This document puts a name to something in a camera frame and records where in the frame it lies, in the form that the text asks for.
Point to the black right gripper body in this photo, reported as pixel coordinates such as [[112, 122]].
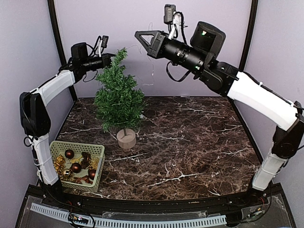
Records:
[[190, 56]]

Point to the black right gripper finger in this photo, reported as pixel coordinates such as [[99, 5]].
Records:
[[149, 38], [148, 47]]

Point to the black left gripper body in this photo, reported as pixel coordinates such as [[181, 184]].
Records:
[[104, 64]]

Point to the thin wire fairy lights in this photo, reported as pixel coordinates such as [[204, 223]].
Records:
[[150, 28]]

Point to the small green christmas tree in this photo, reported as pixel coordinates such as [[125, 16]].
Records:
[[119, 104]]

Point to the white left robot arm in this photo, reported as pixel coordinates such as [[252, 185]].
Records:
[[34, 116]]

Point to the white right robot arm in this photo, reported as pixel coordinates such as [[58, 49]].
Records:
[[226, 80]]

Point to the brown pine cone ornament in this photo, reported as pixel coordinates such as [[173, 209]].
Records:
[[86, 160]]

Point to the green plastic basket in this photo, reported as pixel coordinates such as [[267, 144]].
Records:
[[80, 181]]

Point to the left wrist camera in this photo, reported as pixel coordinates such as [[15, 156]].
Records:
[[101, 44]]

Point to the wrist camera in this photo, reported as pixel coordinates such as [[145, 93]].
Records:
[[101, 44], [175, 21]]

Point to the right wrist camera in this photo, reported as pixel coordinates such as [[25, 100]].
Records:
[[175, 21]]

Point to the left black frame post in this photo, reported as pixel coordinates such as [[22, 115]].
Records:
[[56, 31]]

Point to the black frame post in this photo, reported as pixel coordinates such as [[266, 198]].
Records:
[[56, 31], [249, 34]]

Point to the right black frame post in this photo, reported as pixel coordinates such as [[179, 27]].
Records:
[[249, 34]]

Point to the white cable duct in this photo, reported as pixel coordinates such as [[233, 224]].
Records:
[[127, 221]]

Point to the black front table rail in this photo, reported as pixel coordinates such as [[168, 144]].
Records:
[[97, 206]]

